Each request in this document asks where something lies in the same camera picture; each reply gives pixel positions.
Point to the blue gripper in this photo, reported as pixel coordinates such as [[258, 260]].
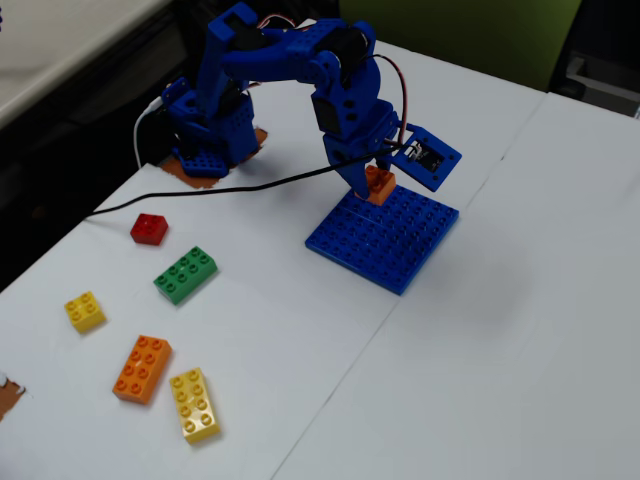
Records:
[[348, 156]]

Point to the orange two-by-two block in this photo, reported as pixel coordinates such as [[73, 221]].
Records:
[[380, 187]]

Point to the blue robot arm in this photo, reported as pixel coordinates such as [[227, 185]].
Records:
[[240, 60]]

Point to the green two-by-four block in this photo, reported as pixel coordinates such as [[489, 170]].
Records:
[[185, 275]]

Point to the red two-by-two block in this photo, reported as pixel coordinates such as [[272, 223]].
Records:
[[149, 230]]

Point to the yellow two-by-four block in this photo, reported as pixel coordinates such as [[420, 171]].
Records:
[[196, 407]]

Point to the orange two-by-four block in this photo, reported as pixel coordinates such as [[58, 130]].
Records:
[[142, 370]]

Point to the yellow two-by-two block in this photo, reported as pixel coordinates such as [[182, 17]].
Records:
[[85, 312]]

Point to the brown cardboard base pad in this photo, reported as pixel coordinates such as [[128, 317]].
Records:
[[200, 181]]

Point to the white desk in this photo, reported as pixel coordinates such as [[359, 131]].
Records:
[[50, 45]]

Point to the brown tape patch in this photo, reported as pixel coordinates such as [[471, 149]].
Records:
[[7, 397]]

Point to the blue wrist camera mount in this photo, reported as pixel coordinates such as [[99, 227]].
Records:
[[427, 157]]

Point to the blue eight-by-eight base plate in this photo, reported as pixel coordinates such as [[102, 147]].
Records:
[[385, 240]]

